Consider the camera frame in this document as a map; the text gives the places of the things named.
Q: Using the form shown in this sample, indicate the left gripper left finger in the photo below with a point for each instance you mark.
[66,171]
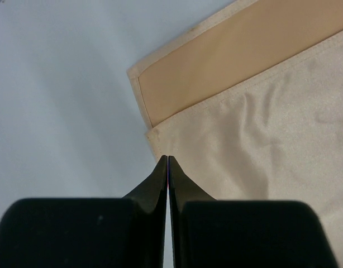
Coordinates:
[89,232]

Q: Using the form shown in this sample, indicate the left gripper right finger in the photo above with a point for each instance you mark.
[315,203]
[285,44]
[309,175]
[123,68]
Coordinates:
[242,233]

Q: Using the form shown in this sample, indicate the orange cloth napkin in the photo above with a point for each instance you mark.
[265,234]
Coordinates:
[250,102]

